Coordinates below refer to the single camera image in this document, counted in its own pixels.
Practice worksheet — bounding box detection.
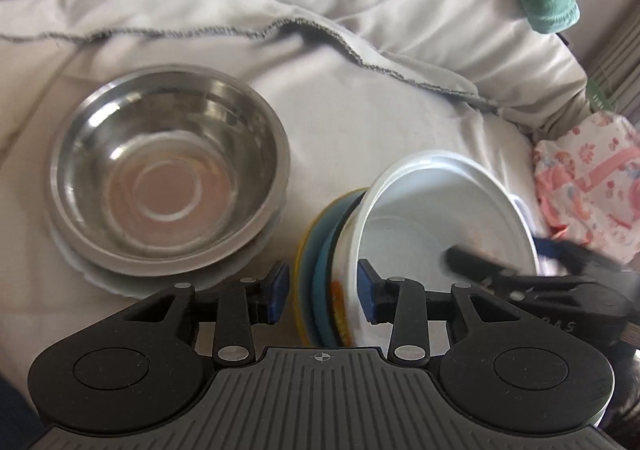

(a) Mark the white bowl yellow rim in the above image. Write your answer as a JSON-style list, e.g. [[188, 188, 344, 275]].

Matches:
[[291, 188, 366, 347]]

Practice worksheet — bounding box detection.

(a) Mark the blue enamel bowl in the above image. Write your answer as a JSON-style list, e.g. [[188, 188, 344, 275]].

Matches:
[[310, 190, 366, 347]]

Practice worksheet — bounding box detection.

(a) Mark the white cup orange logo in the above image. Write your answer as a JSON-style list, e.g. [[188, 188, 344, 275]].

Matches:
[[331, 151, 539, 349]]

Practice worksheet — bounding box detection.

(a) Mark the white floral plate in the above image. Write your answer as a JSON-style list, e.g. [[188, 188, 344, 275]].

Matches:
[[46, 208, 281, 300]]

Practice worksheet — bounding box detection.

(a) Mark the stainless steel bowl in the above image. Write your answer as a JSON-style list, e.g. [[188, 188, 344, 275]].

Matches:
[[44, 64, 291, 278]]

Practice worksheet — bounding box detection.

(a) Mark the red white rectangular tray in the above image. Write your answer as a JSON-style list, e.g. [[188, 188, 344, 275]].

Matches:
[[511, 194, 560, 277]]

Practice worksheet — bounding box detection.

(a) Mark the pink floral cloth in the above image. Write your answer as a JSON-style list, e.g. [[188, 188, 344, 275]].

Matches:
[[533, 111, 640, 264]]

